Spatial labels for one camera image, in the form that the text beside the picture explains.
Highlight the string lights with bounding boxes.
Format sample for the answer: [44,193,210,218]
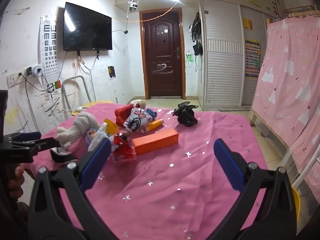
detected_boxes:
[111,1,179,23]

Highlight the hanging black bag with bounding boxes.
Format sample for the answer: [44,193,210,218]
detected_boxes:
[192,42,204,57]

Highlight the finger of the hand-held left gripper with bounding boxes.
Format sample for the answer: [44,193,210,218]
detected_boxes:
[7,131,42,145]
[29,137,62,155]

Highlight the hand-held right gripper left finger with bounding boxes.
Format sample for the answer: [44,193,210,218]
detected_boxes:
[27,137,118,240]

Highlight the colourful chart poster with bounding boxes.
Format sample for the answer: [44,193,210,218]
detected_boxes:
[244,38,261,79]

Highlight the pink star tablecloth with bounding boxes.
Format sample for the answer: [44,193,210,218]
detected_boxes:
[30,102,269,240]

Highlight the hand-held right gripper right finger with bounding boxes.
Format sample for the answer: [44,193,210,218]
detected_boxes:
[213,138,298,240]

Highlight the wall socket strip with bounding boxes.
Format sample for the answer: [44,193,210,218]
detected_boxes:
[6,72,24,88]

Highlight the person's left hand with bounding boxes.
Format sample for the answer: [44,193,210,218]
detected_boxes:
[7,164,28,214]

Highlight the metal chair with yellow seat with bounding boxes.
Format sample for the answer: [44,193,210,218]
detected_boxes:
[61,75,113,117]

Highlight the black plastic bag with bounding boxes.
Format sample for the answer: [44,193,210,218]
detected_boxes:
[172,101,199,126]

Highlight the brown wooden door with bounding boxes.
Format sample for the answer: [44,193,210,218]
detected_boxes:
[139,8,187,100]

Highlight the white slatted chair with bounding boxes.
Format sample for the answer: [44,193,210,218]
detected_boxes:
[292,152,320,191]

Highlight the pink printed curtain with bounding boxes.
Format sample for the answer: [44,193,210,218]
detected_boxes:
[251,17,320,203]

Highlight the white plush hat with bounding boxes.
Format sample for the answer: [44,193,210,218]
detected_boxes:
[129,99,148,110]

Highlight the white security camera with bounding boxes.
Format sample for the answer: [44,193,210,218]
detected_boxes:
[128,0,140,13]

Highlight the yellow trash bin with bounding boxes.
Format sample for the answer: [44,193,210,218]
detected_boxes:
[291,186,301,231]

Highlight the yellow plastic cup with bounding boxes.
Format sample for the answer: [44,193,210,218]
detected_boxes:
[103,119,119,135]

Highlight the red cloth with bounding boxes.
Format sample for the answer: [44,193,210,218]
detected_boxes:
[114,105,137,127]

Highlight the black television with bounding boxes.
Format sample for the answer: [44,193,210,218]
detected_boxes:
[62,2,112,52]

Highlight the yellow tube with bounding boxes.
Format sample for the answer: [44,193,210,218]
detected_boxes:
[146,119,164,132]

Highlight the eye chart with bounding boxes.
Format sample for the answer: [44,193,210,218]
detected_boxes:
[39,16,62,89]

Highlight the hanging black cables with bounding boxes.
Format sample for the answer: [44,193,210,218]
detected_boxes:
[189,12,202,43]

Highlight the yellow poster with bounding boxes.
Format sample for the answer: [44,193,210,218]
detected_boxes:
[242,17,254,31]

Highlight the black and white sock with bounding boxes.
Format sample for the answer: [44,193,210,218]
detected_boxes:
[50,147,78,165]

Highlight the white knit sock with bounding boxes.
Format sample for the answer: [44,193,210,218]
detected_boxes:
[56,112,101,148]

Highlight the white printed packet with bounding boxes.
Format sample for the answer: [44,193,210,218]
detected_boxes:
[122,107,153,132]

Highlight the white slatted wardrobe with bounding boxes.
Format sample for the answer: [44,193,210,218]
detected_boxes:
[199,0,269,111]

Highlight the white charger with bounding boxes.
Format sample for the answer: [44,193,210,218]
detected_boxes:
[27,64,43,77]

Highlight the orange cardboard box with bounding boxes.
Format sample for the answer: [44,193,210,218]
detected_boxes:
[132,128,179,155]

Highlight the white power strip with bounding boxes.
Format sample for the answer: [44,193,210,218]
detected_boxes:
[70,106,90,117]

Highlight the red snack wrapper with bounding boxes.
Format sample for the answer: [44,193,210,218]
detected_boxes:
[111,133,138,161]

